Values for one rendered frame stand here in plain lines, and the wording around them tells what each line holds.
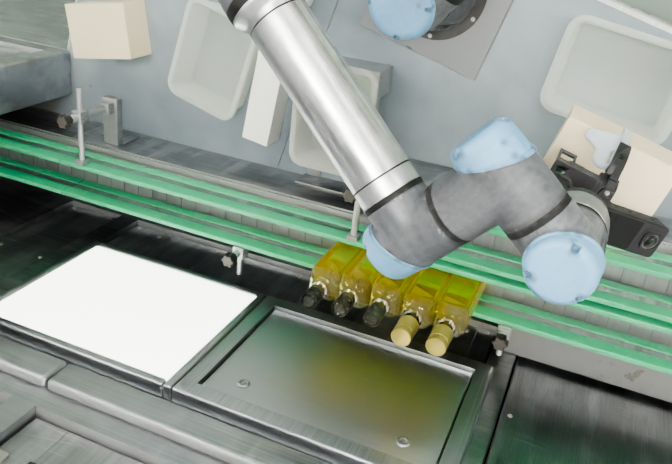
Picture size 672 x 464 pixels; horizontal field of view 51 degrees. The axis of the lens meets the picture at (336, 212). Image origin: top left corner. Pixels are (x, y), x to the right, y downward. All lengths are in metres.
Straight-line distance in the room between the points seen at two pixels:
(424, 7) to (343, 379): 0.63
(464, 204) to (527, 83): 0.68
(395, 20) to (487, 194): 0.52
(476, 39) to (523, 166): 0.69
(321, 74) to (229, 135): 0.87
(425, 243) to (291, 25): 0.28
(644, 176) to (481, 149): 0.37
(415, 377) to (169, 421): 0.43
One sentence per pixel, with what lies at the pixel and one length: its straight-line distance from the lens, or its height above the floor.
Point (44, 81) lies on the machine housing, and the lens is 1.81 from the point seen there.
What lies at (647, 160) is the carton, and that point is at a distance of 1.02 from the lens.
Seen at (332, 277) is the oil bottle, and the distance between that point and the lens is 1.24.
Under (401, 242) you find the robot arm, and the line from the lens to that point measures 0.77.
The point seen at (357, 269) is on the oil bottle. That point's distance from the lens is 1.26.
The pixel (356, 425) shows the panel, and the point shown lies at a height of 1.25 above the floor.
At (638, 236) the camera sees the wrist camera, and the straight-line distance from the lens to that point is 0.93.
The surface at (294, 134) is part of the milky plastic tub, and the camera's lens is 1.45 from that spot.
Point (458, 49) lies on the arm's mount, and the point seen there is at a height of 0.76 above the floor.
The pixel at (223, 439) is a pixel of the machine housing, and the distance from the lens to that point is 1.13.
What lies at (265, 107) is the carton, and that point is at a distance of 1.51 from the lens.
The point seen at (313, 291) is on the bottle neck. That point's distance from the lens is 1.21.
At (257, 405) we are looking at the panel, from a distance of 1.18.
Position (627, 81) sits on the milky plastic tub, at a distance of 1.37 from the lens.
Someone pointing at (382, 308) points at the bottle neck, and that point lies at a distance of 1.19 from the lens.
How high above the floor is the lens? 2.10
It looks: 59 degrees down
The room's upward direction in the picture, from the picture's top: 132 degrees counter-clockwise
